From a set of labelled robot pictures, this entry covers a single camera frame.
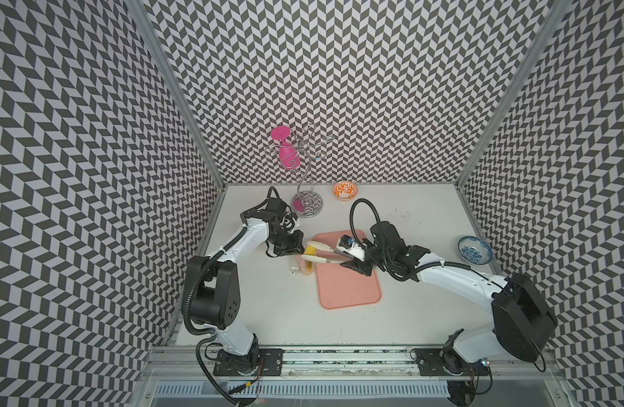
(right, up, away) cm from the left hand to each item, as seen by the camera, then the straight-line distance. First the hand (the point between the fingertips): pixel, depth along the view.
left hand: (304, 252), depth 85 cm
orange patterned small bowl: (+16, +23, +28) cm, 40 cm away
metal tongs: (+7, +1, -1) cm, 7 cm away
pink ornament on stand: (-10, +39, +30) cm, 50 cm away
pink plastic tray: (+12, -12, +1) cm, 17 cm away
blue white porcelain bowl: (+64, -1, +10) cm, 65 cm away
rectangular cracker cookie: (+2, +1, -1) cm, 3 cm away
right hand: (+14, -1, -3) cm, 15 cm away
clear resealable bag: (-3, -5, +5) cm, 8 cm away
